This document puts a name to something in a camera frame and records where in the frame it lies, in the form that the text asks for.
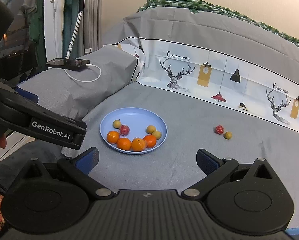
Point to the plastic-wrapped red fruit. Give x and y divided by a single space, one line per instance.
124 129
219 129

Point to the black smartphone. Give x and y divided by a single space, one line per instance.
67 63

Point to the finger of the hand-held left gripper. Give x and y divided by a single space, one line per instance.
52 125
27 93

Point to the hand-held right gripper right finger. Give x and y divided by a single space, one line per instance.
207 161

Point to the light blue plate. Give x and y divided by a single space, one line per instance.
137 117

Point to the grey bed sheet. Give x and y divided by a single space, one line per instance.
152 170

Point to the bare orange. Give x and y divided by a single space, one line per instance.
124 143
113 137

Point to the white door frame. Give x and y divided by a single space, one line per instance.
50 30

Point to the grey quilt with printed band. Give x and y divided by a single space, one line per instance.
214 30

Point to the small yellow-green fruit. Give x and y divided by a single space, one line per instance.
227 135
157 134
117 123
150 129

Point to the teal curtain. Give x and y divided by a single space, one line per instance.
69 25

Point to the grey pillow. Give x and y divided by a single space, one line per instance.
64 92

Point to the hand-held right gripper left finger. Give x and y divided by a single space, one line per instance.
88 160

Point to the green checkered blanket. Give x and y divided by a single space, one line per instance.
179 2

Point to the plastic-wrapped orange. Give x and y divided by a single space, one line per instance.
138 144
150 141

